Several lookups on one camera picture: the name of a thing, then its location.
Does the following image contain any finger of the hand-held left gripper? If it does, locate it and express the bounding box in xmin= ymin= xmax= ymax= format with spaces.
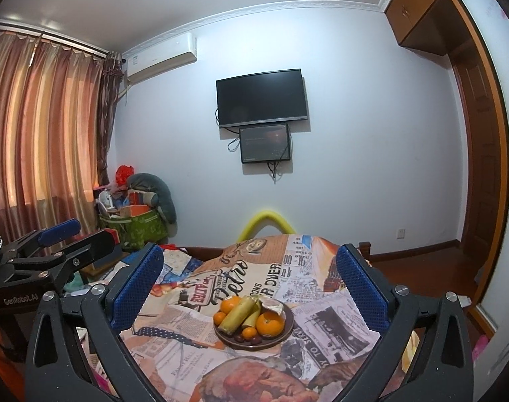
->
xmin=3 ymin=219 xmax=81 ymax=260
xmin=7 ymin=229 xmax=115 ymax=298

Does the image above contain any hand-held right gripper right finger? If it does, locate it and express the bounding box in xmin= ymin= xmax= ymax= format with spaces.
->
xmin=336 ymin=242 xmax=477 ymax=402

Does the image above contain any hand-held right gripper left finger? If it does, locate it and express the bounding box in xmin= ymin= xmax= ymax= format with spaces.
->
xmin=24 ymin=243 xmax=165 ymax=402

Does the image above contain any large orange with sticker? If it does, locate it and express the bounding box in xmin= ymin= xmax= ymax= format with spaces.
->
xmin=256 ymin=310 xmax=286 ymax=339

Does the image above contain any yellow-green banana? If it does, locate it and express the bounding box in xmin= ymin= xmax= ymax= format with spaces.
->
xmin=242 ymin=301 xmax=266 ymax=328

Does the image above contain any dark brown round plate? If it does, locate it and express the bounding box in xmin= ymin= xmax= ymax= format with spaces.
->
xmin=213 ymin=297 xmax=295 ymax=351

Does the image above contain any red flat box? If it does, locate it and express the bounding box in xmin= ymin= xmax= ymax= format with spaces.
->
xmin=93 ymin=228 xmax=122 ymax=247

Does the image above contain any blue patterned cloth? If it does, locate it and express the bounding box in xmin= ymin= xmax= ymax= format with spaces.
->
xmin=162 ymin=249 xmax=206 ymax=279

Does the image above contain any green patterned box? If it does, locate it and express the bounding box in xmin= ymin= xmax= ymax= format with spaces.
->
xmin=99 ymin=209 xmax=168 ymax=252

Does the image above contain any printed newspaper-pattern blanket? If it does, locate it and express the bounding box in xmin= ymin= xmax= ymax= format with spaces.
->
xmin=120 ymin=233 xmax=406 ymax=402

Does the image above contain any red crumpled bag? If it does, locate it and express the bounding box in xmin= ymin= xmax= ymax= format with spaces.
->
xmin=114 ymin=165 xmax=136 ymax=187

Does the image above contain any grey plush toy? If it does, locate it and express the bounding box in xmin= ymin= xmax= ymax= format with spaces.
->
xmin=126 ymin=173 xmax=177 ymax=223

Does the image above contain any medium orange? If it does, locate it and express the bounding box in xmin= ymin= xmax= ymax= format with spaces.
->
xmin=220 ymin=296 xmax=242 ymax=315

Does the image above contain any orange sheer curtain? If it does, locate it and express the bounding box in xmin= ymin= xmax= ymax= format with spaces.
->
xmin=0 ymin=29 xmax=105 ymax=256

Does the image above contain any brown curtain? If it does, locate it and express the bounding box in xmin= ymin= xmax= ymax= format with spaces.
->
xmin=96 ymin=50 xmax=125 ymax=189

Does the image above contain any pink slipper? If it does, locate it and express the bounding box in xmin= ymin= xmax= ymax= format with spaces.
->
xmin=471 ymin=335 xmax=490 ymax=364

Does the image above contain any wooden room door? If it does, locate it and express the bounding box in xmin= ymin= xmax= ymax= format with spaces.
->
xmin=446 ymin=44 xmax=509 ymax=304

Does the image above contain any wooden overhead cabinet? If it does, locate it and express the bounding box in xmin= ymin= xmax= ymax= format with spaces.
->
xmin=384 ymin=0 xmax=469 ymax=56

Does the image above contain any wooden bed frame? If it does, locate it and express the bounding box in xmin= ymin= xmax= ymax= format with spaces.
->
xmin=175 ymin=241 xmax=373 ymax=262

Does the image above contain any small black wall monitor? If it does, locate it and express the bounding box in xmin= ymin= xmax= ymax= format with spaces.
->
xmin=239 ymin=124 xmax=291 ymax=164

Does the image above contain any curtain rail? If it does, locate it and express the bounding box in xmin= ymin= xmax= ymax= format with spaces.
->
xmin=0 ymin=20 xmax=113 ymax=57

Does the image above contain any white wall air conditioner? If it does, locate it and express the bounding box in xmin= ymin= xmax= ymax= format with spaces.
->
xmin=123 ymin=32 xmax=198 ymax=84

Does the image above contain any black wall television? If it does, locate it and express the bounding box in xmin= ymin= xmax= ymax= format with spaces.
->
xmin=216 ymin=69 xmax=309 ymax=129

